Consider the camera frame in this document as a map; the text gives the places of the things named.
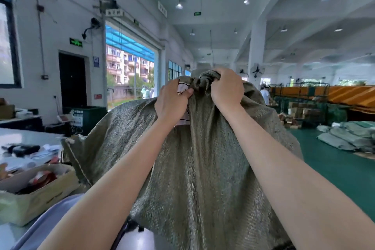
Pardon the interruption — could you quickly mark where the black security camera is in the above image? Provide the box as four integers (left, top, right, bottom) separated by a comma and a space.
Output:
81, 17, 101, 40

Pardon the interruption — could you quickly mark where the red printed tape roll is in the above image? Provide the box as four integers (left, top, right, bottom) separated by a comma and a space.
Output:
28, 170, 58, 189

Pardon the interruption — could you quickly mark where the open cardboard box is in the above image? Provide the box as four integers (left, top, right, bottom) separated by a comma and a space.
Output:
0, 98, 16, 120

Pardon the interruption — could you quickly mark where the tall glass window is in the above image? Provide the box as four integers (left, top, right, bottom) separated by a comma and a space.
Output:
168, 59, 184, 81

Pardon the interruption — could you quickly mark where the stack of cardboard boxes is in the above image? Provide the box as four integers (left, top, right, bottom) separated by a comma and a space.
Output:
277, 101, 323, 129

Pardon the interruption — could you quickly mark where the white handwritten paper label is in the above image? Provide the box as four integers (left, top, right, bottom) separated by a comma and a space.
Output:
175, 80, 191, 127

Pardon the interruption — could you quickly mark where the pale blue cloth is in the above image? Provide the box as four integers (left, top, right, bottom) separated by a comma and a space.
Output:
17, 193, 86, 250

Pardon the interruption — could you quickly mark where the orange conveyor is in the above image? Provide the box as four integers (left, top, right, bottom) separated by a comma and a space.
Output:
269, 84, 375, 114

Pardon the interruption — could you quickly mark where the black handheld scanner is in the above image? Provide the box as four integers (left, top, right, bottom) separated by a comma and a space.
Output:
7, 144, 41, 157

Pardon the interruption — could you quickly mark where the large black wall fan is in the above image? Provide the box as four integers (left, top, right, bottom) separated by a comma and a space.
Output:
250, 64, 266, 79

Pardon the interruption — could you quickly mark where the cardboard box of tape rolls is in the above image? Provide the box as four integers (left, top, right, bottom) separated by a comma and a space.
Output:
0, 163, 80, 227

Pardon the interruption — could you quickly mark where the person's right forearm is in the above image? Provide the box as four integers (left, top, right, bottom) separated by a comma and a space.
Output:
224, 105, 375, 250

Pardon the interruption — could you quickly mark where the pale covered scooter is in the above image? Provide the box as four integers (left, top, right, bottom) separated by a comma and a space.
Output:
140, 85, 156, 100

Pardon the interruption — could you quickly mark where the dark side desk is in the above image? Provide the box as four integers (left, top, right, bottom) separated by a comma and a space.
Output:
0, 115, 45, 132

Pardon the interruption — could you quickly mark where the person's left forearm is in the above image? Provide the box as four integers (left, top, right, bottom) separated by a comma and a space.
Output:
38, 118, 182, 250

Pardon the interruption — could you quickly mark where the dark door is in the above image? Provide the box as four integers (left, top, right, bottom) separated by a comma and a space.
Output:
58, 51, 88, 110

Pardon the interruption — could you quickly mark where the grey-green woven sack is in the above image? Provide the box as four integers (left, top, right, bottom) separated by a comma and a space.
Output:
61, 68, 304, 250

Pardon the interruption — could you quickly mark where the stack of white envelopes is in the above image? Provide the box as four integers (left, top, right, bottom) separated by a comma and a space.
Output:
0, 155, 39, 173

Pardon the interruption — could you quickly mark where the dark green bin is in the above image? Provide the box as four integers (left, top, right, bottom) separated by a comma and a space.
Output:
63, 105, 108, 136

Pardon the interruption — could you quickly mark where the person's right hand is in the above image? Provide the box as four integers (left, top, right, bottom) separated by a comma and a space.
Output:
209, 67, 245, 114

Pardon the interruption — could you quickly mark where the pile of green sacks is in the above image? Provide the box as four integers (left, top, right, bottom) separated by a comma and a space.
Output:
316, 121, 375, 154

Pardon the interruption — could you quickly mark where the roller door motor box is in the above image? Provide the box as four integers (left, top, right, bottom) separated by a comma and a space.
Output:
93, 0, 118, 14

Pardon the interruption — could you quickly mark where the person's left hand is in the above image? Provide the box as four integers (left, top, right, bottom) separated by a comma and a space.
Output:
154, 78, 195, 127

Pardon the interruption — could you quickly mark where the black framed window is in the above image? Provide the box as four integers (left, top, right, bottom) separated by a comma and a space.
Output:
0, 0, 23, 89

